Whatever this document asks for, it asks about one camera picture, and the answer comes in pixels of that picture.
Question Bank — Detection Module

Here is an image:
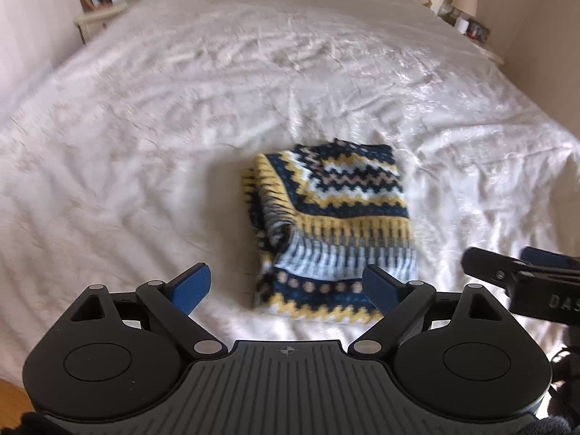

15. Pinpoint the white embroidered bedspread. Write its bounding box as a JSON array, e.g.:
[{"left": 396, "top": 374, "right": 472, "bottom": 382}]
[{"left": 1, "top": 0, "right": 579, "bottom": 383}]

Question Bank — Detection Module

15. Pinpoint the dark small picture frame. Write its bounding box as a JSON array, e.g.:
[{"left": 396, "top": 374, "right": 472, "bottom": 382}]
[{"left": 466, "top": 21, "right": 490, "bottom": 43}]

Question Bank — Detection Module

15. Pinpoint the left cream nightstand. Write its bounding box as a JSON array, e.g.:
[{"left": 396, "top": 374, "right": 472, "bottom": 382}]
[{"left": 74, "top": 2, "right": 130, "bottom": 44}]

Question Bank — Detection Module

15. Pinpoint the right cream table lamp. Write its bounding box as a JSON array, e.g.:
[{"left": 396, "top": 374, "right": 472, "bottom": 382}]
[{"left": 450, "top": 0, "right": 480, "bottom": 19}]

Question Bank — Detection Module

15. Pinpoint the cream nightstand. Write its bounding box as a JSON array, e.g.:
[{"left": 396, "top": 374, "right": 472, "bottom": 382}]
[
  {"left": 439, "top": 13, "right": 504, "bottom": 67},
  {"left": 74, "top": 2, "right": 130, "bottom": 44}
]

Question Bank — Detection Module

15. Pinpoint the right cream nightstand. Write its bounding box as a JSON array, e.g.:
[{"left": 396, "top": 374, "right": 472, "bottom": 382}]
[{"left": 439, "top": 13, "right": 504, "bottom": 67}]

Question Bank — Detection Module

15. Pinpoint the white candle jar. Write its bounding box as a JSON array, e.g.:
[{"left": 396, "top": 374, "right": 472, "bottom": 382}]
[{"left": 454, "top": 18, "right": 469, "bottom": 34}]

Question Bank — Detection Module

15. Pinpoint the navy yellow patterned knit sweater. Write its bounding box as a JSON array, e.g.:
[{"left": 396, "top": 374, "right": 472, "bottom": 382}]
[{"left": 241, "top": 140, "right": 417, "bottom": 324}]

